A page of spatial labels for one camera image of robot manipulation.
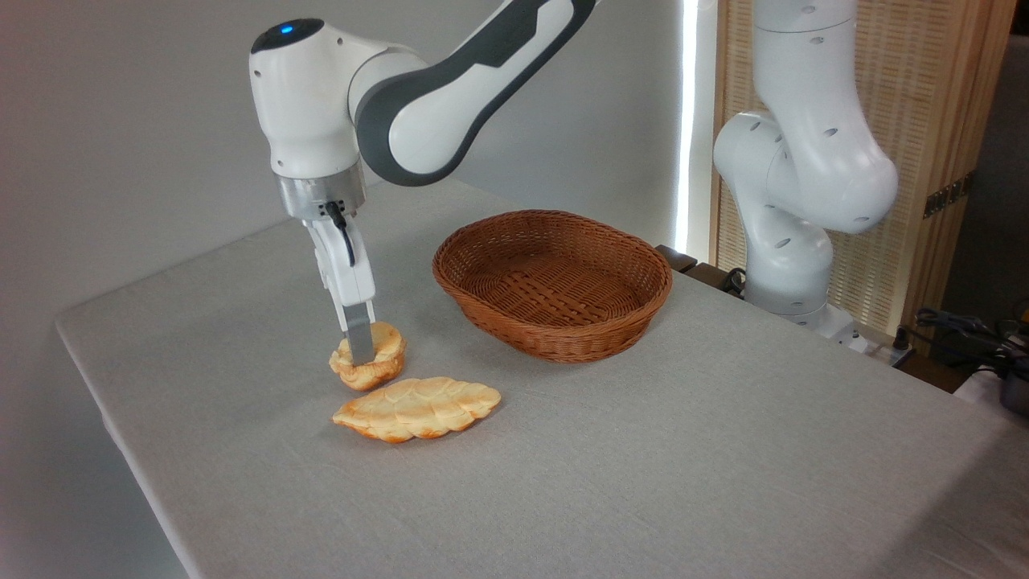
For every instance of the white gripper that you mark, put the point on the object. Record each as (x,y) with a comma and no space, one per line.
(362,277)

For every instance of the small round bread roll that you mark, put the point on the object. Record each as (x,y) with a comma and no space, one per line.
(384,363)

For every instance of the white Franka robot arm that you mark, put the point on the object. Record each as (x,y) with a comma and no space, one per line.
(305,104)

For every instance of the long leaf-shaped bread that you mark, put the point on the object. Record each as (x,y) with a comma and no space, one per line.
(410,414)

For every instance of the brown wicker basket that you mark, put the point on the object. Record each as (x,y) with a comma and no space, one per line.
(563,289)

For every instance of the grey tablecloth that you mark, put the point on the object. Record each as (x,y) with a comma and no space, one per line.
(643,466)

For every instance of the dark wooden block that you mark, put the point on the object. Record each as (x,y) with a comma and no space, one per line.
(677,259)

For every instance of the dark metal screen hinge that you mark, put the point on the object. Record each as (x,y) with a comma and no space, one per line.
(949,195)

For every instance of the bamboo folding screen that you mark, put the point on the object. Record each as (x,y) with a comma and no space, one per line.
(924,80)

